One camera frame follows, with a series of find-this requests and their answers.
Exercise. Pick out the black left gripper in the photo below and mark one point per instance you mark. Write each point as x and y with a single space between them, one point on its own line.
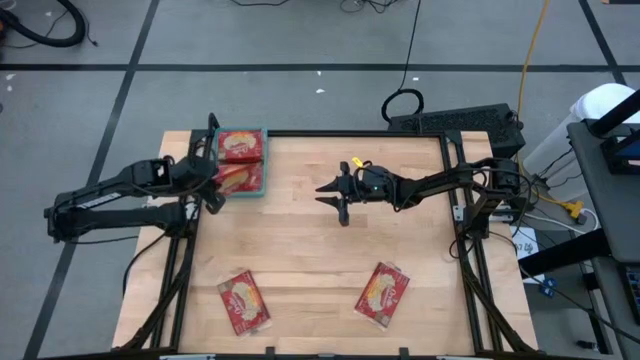
207 184

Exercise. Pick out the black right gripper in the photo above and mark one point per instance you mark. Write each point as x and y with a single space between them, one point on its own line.
344 200

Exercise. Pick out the red Orville popcorn bag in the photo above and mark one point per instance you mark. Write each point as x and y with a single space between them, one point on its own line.
382 295
244 302
241 146
240 179

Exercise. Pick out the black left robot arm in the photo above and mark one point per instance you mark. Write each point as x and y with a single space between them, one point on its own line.
125 220

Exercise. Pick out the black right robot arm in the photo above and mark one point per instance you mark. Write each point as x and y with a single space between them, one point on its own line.
440 185

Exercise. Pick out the yellow tag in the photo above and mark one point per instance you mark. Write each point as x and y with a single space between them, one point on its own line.
357 161

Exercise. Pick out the teal plastic basket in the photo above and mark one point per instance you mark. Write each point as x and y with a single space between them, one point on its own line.
250 195

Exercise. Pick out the white paper sheet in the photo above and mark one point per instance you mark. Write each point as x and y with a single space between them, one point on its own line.
524 247

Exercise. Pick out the blue clips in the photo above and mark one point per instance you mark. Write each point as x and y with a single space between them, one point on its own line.
548 287

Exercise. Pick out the grey side desk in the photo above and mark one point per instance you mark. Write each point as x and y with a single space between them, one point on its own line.
600 210

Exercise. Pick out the white round bin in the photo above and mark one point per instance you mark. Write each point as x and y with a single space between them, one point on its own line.
600 105

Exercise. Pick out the black keyboard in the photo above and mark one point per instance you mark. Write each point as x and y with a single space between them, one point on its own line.
634 295

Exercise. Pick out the silver metal bracket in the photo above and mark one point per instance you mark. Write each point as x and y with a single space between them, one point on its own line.
459 214
192 210

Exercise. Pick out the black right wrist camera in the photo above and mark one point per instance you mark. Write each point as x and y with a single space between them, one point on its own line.
372 177

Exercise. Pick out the black aluminium table frame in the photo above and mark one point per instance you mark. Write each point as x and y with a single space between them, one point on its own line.
350 134

